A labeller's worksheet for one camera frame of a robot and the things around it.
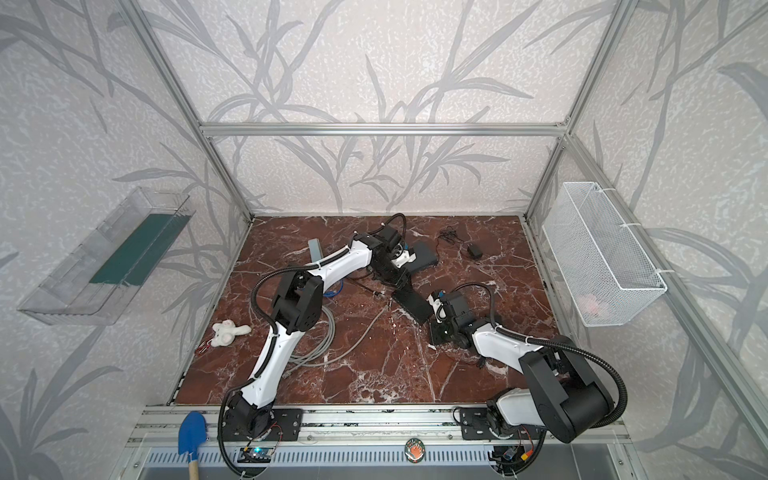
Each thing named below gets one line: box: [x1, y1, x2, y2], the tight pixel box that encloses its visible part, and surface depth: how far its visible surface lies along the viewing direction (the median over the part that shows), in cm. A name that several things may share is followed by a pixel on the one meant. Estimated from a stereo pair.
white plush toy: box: [210, 319, 252, 347], surface depth 88 cm
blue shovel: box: [178, 411, 208, 480], surface depth 74 cm
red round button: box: [404, 438, 426, 464], surface depth 71 cm
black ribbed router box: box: [392, 289, 434, 324], surface depth 98 cm
